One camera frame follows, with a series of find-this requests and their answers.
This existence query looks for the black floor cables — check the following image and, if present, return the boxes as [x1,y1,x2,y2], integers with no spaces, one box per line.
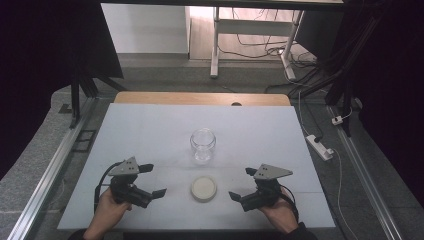
[217,7,318,69]

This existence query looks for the aluminium rail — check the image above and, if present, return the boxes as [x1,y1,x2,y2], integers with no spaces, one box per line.
[6,96,98,240]
[325,105,405,240]

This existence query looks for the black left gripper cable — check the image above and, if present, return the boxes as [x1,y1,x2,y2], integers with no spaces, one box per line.
[93,161,124,214]

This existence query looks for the white foam board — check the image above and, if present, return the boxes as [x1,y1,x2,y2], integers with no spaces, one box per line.
[57,102,336,232]

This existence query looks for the person's left hand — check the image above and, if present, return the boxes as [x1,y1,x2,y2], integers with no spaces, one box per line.
[82,188,133,240]

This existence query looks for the black metal stand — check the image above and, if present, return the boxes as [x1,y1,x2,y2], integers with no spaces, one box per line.
[67,64,130,130]
[289,13,385,138]

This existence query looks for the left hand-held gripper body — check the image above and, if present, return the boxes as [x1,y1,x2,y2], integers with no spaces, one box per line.
[107,156,153,210]

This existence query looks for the clear glass jar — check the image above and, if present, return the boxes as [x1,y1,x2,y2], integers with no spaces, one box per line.
[189,127,217,164]

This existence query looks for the wooden table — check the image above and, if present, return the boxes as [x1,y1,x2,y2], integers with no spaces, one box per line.
[113,91,292,107]

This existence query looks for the black floor bracket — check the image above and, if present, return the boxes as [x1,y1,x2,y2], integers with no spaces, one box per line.
[71,129,98,154]

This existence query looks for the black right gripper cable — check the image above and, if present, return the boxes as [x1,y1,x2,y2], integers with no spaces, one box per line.
[279,184,300,224]

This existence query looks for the black curtain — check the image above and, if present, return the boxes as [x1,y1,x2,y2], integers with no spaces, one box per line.
[0,0,125,179]
[333,0,424,208]

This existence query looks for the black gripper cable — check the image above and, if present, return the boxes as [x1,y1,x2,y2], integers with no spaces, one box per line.
[279,184,300,224]
[93,161,124,214]

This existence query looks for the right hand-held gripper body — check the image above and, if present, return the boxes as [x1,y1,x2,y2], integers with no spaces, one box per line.
[239,163,294,213]

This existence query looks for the white desk frame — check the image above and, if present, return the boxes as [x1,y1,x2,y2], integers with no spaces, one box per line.
[209,6,305,81]

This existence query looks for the white power strip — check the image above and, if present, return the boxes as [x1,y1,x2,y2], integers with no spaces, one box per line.
[305,134,335,162]

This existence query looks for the cream round jar lid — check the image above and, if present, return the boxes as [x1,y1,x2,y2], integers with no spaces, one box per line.
[190,175,218,204]

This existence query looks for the thin white cable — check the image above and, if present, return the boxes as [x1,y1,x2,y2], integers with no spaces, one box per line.
[332,147,360,240]

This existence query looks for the person's right hand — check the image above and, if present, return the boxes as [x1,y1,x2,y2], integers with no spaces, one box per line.
[259,185,300,235]

